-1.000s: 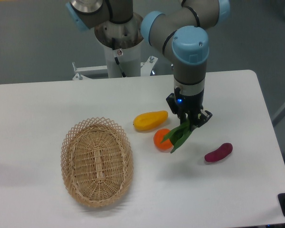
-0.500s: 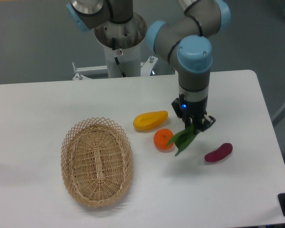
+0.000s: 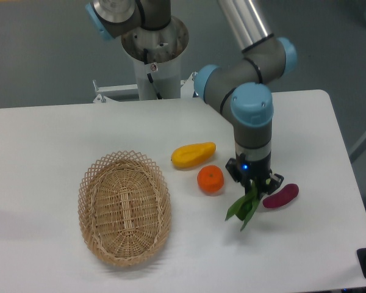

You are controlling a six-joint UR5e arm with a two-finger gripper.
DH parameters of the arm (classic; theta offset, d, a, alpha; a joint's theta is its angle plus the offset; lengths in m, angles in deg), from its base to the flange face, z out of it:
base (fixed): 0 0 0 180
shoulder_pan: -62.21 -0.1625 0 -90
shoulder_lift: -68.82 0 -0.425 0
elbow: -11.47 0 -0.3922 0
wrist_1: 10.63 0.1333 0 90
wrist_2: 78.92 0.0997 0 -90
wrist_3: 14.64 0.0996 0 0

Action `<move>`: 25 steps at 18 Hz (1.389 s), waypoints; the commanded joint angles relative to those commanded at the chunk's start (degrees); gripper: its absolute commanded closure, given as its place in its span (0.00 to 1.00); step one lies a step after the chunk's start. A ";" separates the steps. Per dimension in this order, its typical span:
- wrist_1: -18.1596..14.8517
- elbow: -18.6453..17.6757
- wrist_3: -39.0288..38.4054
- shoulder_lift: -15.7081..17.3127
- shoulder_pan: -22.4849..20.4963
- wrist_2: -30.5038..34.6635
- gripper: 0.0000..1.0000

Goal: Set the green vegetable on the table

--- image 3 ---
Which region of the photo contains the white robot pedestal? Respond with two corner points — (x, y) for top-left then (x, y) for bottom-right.
(92, 16), (202, 103)

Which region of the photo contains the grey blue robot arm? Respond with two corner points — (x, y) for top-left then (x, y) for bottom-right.
(86, 1), (297, 195)

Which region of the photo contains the black cable on pedestal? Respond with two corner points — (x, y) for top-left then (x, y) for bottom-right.
(143, 48), (163, 100)

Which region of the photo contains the purple sweet potato toy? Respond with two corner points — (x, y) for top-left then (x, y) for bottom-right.
(263, 184), (300, 209)

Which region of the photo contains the yellow papaya toy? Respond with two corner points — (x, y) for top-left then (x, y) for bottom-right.
(171, 142), (216, 168)

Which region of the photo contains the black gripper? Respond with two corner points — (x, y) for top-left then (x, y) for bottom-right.
(225, 148), (284, 196)

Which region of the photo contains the woven wicker basket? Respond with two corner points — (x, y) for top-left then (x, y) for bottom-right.
(78, 151), (171, 267)

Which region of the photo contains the orange tangerine toy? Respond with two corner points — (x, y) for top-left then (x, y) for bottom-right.
(197, 165), (224, 194)

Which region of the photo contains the green leafy vegetable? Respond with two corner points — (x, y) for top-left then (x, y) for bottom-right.
(225, 181), (260, 231)

